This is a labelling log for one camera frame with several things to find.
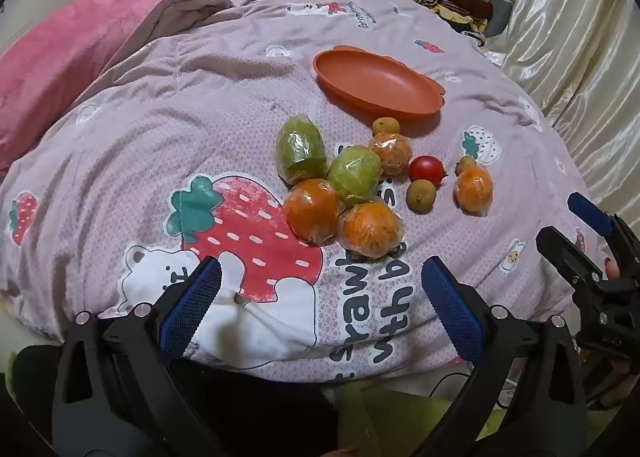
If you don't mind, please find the red tomato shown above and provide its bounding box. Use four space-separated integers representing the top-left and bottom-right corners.
409 156 447 185

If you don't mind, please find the strawberry-printed purple quilt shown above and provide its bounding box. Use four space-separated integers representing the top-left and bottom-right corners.
0 0 608 383

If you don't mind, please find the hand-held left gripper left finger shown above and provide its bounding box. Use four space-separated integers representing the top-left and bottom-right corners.
52 257 226 457

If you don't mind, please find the terracotta bear-eared plate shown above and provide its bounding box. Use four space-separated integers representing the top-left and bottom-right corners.
313 48 446 127

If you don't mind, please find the person's right hand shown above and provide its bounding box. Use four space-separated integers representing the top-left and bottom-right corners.
592 258 640 410

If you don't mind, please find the plastic-wrapped orange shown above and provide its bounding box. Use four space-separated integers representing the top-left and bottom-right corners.
370 132 413 177
284 178 346 244
453 166 494 213
338 200 405 259

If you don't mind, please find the pink fleece blanket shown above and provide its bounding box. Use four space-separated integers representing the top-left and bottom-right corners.
0 0 258 173

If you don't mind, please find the cream satin curtain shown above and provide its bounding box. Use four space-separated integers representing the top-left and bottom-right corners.
480 0 640 238

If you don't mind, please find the plastic-wrapped green guava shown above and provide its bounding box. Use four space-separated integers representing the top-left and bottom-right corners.
276 114 328 186
327 144 383 208

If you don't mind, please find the yellow-green garment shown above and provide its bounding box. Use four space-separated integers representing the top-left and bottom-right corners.
335 377 626 457

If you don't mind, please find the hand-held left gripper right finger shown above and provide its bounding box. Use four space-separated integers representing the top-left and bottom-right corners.
421 257 588 457

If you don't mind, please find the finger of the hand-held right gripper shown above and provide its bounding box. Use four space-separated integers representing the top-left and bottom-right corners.
567 192 640 263
536 226 617 299

